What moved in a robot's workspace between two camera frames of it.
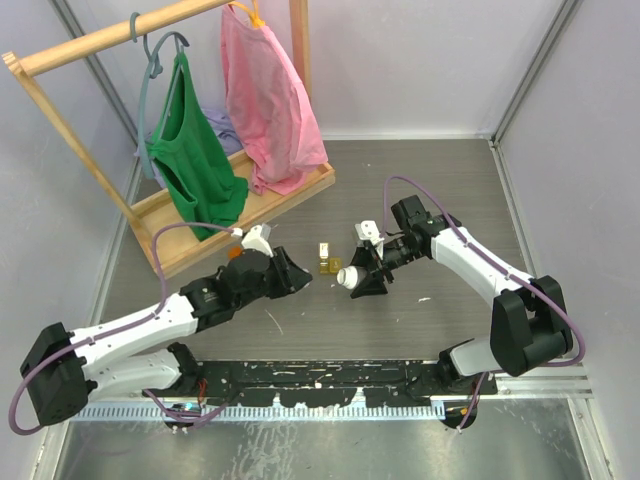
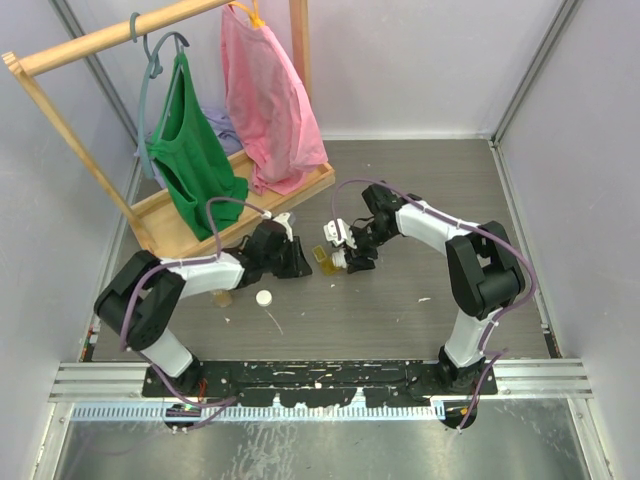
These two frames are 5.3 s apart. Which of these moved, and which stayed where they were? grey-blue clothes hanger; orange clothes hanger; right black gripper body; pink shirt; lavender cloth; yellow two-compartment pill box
Moved: yellow two-compartment pill box; right black gripper body
Stayed: orange clothes hanger; grey-blue clothes hanger; pink shirt; lavender cloth
